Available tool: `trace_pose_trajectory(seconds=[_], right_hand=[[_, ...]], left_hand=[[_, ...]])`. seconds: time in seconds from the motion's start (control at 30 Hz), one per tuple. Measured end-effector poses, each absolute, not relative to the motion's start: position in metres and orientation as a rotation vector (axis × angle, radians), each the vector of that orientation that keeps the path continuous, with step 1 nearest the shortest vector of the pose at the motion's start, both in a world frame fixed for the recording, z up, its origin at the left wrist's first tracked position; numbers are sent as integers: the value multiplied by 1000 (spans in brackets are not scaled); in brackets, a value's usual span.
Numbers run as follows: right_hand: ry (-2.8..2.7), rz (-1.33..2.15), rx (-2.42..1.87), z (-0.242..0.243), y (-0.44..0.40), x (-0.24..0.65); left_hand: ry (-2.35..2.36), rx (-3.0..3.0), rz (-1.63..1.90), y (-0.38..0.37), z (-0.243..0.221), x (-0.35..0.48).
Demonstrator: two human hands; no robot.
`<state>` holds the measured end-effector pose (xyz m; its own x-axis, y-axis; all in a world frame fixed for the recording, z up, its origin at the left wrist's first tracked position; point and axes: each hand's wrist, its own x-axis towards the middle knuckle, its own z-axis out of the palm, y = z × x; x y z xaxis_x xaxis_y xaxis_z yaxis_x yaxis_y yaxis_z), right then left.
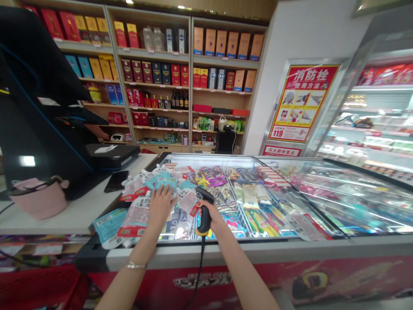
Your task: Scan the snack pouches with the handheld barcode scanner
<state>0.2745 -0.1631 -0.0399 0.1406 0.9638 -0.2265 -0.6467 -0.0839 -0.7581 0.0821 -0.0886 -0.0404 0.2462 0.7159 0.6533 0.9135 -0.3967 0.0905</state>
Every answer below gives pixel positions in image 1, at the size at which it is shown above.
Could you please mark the small red sign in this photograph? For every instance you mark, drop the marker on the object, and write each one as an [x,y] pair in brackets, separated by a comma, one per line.
[281,150]

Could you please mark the refrigerated display case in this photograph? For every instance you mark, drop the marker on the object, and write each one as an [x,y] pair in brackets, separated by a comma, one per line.
[374,122]

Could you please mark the person's left hand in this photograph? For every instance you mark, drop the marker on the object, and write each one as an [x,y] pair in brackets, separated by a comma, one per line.
[160,206]

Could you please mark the person's right fingers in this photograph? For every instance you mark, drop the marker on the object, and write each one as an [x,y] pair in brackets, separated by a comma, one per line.
[200,213]

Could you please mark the black register monitor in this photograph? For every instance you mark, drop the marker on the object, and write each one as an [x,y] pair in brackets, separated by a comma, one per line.
[35,106]

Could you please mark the red chest freezer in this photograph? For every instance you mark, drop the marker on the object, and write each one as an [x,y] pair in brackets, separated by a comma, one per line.
[322,277]

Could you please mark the pile of spout pouches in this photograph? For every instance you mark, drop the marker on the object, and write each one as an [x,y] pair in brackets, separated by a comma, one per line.
[138,214]

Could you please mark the person's right hand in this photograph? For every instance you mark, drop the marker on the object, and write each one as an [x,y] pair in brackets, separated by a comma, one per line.
[215,217]

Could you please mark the under-counter goods shelf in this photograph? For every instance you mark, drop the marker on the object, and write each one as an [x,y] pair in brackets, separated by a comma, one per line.
[35,250]

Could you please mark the black smartphone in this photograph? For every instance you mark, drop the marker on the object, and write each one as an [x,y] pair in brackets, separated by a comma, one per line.
[116,181]

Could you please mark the red yellow instruction poster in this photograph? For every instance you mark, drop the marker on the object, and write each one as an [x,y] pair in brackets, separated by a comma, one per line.
[301,103]

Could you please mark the assorted ice cream packets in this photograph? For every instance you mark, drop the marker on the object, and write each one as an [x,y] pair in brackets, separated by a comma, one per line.
[255,200]

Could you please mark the white paper slip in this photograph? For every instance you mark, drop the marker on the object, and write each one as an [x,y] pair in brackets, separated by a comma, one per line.
[106,149]

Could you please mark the wooden shelf of boxed bottles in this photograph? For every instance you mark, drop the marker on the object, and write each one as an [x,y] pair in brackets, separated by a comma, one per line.
[161,80]

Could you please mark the black yellow barcode scanner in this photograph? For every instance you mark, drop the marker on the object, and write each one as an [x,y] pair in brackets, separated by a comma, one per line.
[203,194]

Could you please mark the white small device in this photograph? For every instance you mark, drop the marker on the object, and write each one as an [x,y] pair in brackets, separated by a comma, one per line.
[117,137]

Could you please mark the black cash drawer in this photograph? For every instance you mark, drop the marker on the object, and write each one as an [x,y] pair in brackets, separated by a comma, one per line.
[116,156]

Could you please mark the small black screen stand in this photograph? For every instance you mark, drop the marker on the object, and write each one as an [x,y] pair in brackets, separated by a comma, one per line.
[225,140]

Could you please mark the pink basket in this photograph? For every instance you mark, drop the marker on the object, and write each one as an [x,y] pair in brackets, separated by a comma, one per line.
[42,200]

